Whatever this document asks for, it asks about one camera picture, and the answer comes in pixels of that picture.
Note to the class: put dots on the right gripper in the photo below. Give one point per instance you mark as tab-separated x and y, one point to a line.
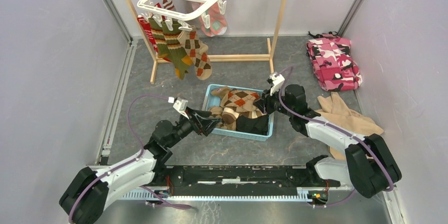
267	96

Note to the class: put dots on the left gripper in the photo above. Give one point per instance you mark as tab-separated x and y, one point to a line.
199	120

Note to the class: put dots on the green striped sock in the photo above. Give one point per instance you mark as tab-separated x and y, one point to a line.
157	33
178	55

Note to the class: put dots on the beige argyle sock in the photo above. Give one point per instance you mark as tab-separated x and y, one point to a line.
197	51
236	103

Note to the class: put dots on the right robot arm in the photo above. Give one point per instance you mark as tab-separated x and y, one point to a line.
368	164

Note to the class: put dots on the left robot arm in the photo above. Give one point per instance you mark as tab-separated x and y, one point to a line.
91	192

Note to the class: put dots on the light blue plastic basket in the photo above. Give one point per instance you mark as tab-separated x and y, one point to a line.
211	100

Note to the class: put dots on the black garment in basket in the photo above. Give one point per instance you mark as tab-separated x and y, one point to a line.
259	125

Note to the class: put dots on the beige cloth on floor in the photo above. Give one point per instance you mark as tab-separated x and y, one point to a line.
334	109

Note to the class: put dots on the pink camouflage bag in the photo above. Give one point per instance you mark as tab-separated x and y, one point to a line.
333	66

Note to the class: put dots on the pink patterned sock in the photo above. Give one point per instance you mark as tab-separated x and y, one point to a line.
218	23

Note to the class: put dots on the grey sock striped cuff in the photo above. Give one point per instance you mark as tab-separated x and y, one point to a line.
168	5

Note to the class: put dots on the wooden rack frame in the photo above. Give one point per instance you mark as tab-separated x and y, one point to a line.
159	13

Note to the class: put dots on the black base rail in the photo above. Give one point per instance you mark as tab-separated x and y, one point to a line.
244	180

